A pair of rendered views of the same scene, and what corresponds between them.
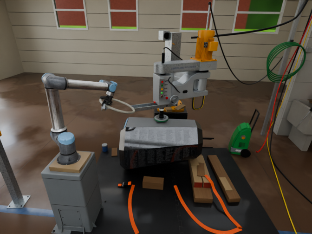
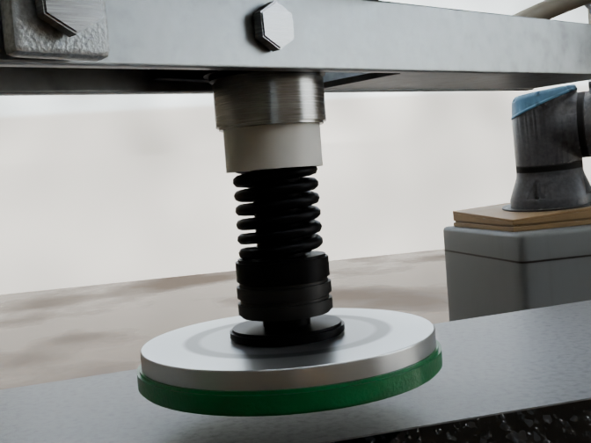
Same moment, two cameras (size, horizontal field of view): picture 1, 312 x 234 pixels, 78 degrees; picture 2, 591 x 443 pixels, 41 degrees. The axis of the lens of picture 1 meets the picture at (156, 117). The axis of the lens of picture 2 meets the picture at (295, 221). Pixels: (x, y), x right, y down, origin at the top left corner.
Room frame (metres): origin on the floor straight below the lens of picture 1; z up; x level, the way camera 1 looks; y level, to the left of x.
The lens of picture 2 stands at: (3.22, -0.24, 1.00)
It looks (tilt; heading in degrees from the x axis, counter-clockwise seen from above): 3 degrees down; 162
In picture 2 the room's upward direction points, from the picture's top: 4 degrees counter-clockwise
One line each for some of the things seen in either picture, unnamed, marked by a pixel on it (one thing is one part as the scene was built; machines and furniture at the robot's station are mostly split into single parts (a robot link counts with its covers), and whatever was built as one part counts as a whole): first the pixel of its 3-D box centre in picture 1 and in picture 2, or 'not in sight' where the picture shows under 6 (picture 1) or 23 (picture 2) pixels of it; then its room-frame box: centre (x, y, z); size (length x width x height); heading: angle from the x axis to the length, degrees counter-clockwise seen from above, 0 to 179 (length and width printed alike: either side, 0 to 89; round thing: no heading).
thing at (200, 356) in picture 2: (161, 117); (288, 342); (2.67, -0.08, 0.88); 0.21 x 0.21 x 0.01
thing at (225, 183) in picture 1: (225, 183); not in sight; (2.12, -1.03, 0.10); 0.25 x 0.10 x 0.01; 6
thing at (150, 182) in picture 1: (153, 182); not in sight; (2.14, 0.02, 0.07); 0.30 x 0.12 x 0.12; 84
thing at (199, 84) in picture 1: (200, 83); not in sight; (2.95, -0.68, 1.35); 0.19 x 0.19 x 0.20
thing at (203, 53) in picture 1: (205, 45); not in sight; (2.94, -0.69, 1.90); 0.31 x 0.28 x 0.40; 25
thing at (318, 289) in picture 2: not in sight; (284, 288); (2.67, -0.08, 0.92); 0.07 x 0.07 x 0.01
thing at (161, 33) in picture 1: (164, 35); not in sight; (3.45, -0.11, 2.00); 0.20 x 0.18 x 0.15; 2
